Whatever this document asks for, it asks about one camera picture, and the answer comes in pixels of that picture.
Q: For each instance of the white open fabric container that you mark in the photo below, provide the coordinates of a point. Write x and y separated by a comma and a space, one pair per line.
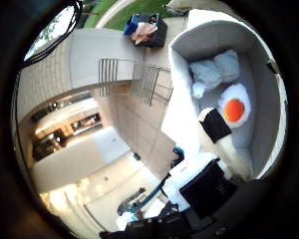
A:
262, 99

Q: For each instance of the blue table clamp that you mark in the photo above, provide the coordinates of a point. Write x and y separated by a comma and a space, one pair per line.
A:
139, 202

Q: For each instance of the person in black clothes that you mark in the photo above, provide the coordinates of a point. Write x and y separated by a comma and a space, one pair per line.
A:
148, 30

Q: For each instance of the metal stair railing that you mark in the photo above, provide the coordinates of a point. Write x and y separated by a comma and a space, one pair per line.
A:
139, 79

